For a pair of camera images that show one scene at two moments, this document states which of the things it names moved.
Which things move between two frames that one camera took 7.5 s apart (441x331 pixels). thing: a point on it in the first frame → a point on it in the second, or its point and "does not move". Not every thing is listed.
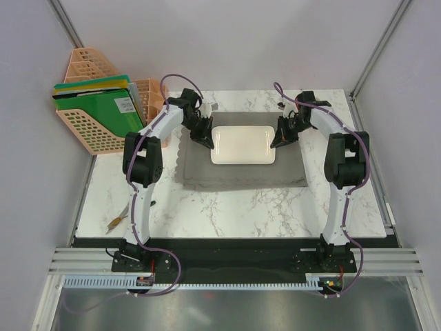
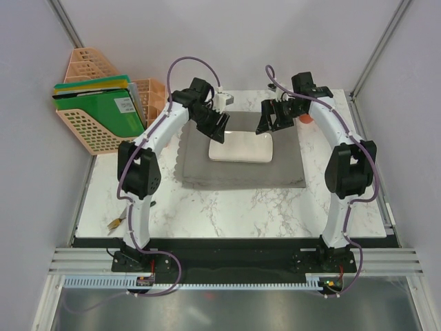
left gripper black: [204, 138] → [213, 132]
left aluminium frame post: [65, 23] does not move
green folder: [116, 109] does not move
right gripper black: [282, 136] → [270, 107]
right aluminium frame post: [396, 17] does not move
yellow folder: [116, 83] does not move
